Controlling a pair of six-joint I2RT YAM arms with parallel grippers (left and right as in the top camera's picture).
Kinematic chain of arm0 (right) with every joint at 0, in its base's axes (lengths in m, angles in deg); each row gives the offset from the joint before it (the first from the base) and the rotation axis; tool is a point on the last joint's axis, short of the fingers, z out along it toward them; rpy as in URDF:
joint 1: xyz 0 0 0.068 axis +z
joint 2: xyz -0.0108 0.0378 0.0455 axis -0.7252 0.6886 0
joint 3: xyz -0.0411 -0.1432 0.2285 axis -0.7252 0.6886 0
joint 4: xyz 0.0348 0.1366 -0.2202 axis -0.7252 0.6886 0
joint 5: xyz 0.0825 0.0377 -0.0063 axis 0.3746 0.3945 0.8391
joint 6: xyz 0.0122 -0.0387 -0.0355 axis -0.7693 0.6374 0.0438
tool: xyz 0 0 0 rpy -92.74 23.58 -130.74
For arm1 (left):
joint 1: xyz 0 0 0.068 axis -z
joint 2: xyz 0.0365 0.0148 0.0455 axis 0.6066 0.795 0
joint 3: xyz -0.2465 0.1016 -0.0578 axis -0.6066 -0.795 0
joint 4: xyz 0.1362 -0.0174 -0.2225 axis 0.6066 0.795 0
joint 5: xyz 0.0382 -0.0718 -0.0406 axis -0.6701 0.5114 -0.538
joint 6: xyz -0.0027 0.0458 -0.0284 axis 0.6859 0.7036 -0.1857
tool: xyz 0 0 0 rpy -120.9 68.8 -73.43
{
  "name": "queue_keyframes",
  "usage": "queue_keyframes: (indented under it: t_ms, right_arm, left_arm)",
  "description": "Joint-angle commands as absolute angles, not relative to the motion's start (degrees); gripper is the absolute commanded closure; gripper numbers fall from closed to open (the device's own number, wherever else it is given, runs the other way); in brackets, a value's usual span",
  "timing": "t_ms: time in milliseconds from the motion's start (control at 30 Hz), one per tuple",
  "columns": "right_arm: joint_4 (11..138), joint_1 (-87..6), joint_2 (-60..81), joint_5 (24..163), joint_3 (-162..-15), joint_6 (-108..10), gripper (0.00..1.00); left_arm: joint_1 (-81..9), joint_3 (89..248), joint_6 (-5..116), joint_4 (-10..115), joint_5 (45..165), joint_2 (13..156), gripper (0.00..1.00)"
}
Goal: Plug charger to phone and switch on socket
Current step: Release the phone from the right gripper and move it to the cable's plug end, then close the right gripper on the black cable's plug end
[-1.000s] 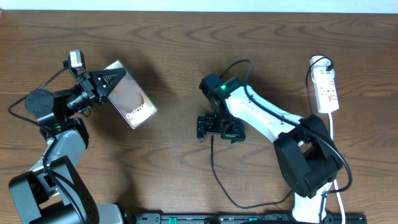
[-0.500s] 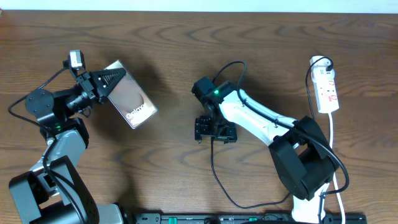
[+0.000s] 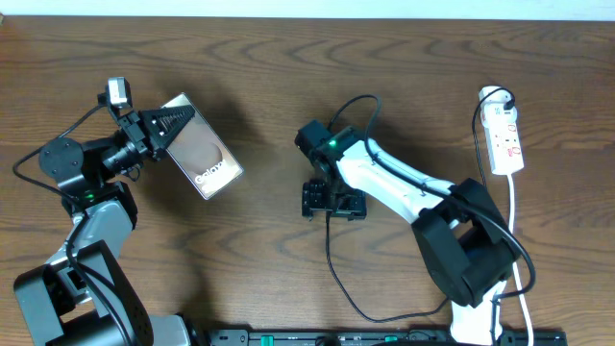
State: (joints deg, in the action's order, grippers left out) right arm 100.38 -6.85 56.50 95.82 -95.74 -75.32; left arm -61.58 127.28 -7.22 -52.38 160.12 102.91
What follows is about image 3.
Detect bronze Galaxy smartphone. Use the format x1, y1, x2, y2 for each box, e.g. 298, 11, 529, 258
162, 93, 244, 200

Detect black charger cable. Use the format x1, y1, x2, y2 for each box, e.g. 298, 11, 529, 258
325, 86, 517, 324

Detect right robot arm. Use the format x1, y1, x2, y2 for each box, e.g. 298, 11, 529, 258
295, 121, 525, 345

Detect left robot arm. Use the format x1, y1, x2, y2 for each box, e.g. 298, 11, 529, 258
13, 107, 209, 345

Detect white power strip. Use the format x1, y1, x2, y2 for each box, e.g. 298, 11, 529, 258
479, 86, 524, 176

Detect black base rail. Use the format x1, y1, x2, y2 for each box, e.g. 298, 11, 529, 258
206, 328, 567, 346

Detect white power strip cord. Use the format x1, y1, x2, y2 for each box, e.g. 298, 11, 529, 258
506, 174, 535, 346

